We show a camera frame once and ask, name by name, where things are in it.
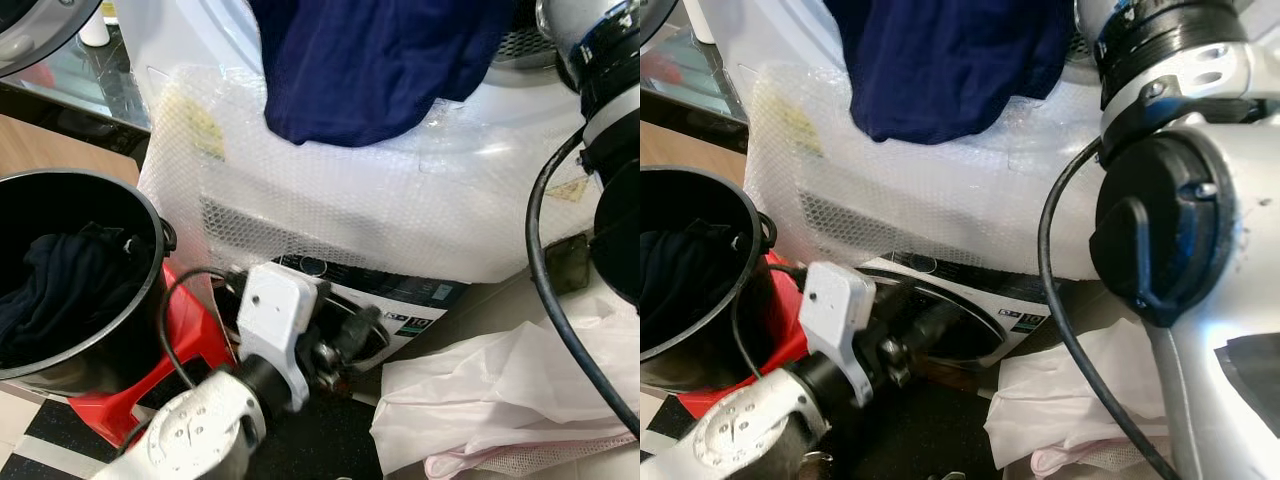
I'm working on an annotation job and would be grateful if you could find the navy blue cloth garment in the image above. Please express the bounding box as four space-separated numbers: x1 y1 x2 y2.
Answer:
822 0 1078 145
247 0 517 149

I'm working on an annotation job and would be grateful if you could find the clear bubble wrap sheet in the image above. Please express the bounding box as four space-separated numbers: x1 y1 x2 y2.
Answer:
745 62 1107 286
138 62 601 286

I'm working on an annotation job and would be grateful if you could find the red plastic stool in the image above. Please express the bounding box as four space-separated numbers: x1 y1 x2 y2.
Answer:
68 262 238 447
678 250 813 421

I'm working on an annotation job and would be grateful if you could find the white translucent fabric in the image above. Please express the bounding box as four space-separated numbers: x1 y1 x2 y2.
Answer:
370 293 641 477
984 318 1173 473

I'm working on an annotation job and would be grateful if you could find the black round bucket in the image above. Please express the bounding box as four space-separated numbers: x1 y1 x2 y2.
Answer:
640 165 778 394
0 168 178 397

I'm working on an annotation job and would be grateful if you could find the pink mesh laundry bag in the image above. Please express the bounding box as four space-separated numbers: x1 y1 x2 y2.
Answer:
1030 440 1173 480
423 438 626 480

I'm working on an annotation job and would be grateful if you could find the dark clothing in bucket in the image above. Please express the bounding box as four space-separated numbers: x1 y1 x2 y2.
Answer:
0 224 153 367
640 228 748 353

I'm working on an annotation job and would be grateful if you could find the yellow sticker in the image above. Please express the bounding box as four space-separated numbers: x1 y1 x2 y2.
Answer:
773 93 828 158
163 88 228 161

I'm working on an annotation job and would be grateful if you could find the triangle warning sticker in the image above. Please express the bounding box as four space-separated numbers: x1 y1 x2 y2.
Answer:
545 177 592 205

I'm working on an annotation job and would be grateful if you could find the glass top table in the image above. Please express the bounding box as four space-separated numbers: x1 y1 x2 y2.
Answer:
0 28 153 186
640 38 751 171

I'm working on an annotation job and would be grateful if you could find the red object under glass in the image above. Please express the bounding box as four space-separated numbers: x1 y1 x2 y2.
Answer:
643 50 703 93

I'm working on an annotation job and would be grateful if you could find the white plastic bottle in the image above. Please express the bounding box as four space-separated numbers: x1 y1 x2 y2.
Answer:
78 8 112 49

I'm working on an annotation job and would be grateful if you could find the grey round washer door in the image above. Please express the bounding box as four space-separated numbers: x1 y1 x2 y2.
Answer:
0 0 103 78

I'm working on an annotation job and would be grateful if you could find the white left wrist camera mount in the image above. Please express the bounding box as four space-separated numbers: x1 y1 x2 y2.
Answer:
799 262 880 407
236 262 323 413

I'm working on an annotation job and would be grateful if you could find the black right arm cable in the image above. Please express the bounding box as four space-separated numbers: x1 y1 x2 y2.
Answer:
1036 138 1183 480
525 128 641 439

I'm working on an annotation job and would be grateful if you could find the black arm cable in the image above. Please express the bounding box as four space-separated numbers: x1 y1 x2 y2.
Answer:
1036 138 1183 480
525 128 641 439
729 264 803 381
158 267 237 391

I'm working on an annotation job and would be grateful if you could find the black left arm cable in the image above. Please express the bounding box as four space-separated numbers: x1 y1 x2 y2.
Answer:
158 267 237 391
729 264 803 381

